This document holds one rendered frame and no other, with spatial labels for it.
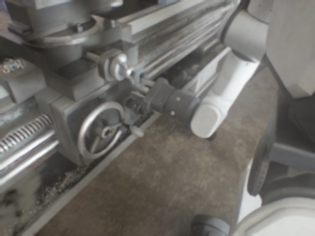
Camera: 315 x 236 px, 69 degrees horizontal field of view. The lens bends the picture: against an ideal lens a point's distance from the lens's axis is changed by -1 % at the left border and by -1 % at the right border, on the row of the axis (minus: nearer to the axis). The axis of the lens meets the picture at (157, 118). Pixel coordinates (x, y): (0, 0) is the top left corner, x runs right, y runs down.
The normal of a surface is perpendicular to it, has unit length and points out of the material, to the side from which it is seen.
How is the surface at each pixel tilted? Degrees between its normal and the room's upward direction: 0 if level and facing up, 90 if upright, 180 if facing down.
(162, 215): 0
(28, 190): 0
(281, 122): 4
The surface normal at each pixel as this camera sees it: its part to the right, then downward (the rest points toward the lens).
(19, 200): 0.04, -0.74
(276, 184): -0.78, -0.63
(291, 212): -0.72, -0.09
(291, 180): -0.54, -0.77
